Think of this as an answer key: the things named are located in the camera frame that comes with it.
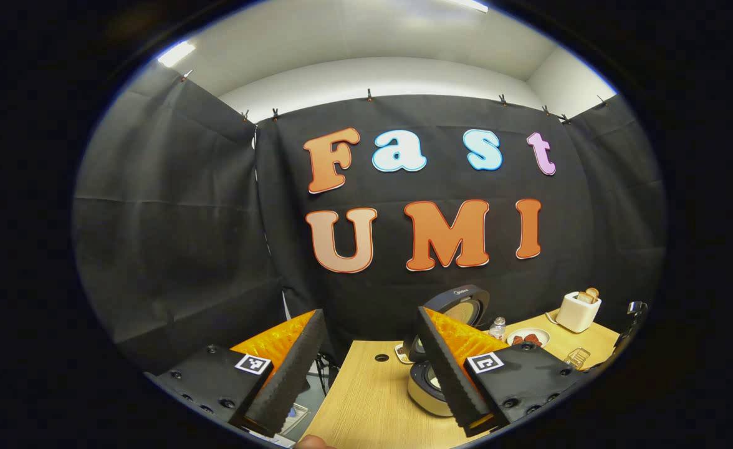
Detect white printed sheet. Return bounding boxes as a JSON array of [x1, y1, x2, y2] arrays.
[[279, 402, 312, 438]]

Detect white toaster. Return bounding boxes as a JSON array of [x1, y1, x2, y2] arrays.
[[555, 291, 603, 334]]

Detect black metal stand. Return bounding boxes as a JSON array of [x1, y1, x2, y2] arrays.
[[315, 352, 343, 391]]

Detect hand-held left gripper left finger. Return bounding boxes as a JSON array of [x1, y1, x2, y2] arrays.
[[144, 308, 330, 438]]

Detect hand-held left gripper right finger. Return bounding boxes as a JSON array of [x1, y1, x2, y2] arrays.
[[416, 305, 587, 438]]

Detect white round plate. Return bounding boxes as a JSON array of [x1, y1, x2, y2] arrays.
[[506, 327, 552, 349]]

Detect square ceiling light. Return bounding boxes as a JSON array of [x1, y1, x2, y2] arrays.
[[157, 40, 196, 69]]

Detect dark grey rice cooker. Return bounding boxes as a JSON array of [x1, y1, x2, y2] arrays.
[[402, 284, 491, 418]]

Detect black backdrop cloth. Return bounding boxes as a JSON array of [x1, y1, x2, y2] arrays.
[[72, 62, 668, 375]]

